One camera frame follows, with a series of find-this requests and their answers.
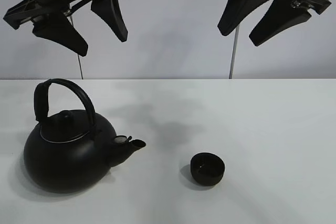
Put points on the small black teacup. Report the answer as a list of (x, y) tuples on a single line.
[(207, 169)]

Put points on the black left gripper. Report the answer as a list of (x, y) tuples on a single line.
[(57, 28)]

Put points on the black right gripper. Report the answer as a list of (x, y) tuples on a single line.
[(281, 15)]

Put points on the black round tea kettle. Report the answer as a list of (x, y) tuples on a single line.
[(73, 149)]

